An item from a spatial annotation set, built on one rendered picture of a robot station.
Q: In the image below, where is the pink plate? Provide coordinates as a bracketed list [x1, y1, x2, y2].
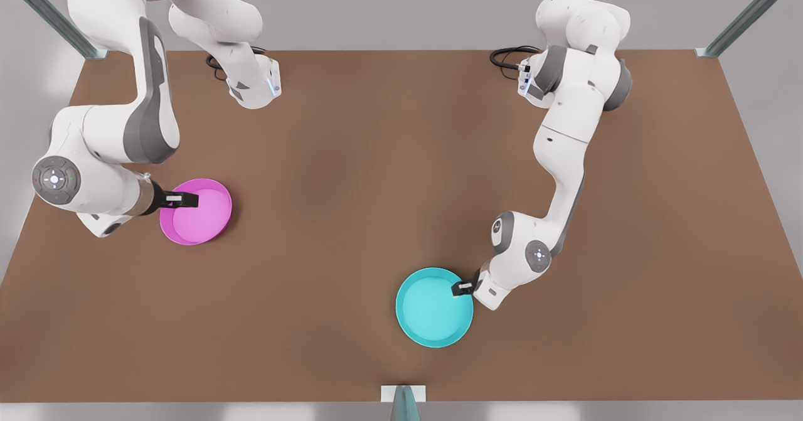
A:
[159, 178, 233, 246]

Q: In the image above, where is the blue plate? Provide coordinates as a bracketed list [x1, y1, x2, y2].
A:
[395, 267, 474, 348]

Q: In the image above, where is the silver frame post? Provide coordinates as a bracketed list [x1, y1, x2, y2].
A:
[0, 0, 108, 60]
[694, 0, 803, 58]
[381, 385, 427, 421]

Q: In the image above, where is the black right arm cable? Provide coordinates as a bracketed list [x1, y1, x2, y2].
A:
[206, 46, 270, 83]

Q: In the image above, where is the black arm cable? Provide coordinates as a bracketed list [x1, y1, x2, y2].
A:
[206, 46, 270, 83]
[489, 46, 543, 83]

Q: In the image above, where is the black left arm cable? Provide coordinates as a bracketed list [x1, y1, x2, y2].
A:
[489, 46, 543, 83]

